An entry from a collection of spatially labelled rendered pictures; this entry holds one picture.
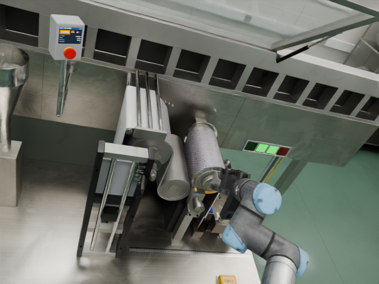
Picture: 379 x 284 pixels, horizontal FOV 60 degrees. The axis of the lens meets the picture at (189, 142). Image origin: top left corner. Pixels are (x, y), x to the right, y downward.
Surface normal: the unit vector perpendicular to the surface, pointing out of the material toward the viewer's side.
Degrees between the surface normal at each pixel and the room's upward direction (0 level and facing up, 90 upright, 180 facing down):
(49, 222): 0
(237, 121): 90
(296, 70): 90
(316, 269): 0
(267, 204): 50
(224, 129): 90
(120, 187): 90
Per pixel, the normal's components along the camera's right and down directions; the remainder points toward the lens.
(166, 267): 0.31, -0.73
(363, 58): 0.13, 0.66
